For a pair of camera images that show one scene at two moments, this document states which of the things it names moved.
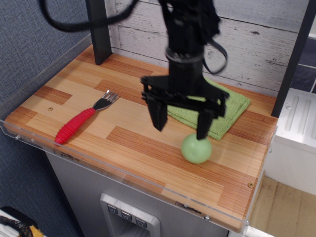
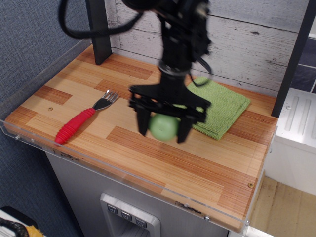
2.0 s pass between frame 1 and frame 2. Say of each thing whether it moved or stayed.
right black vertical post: stayed
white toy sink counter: stayed
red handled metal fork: stayed
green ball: moved
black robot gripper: moved
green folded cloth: stayed
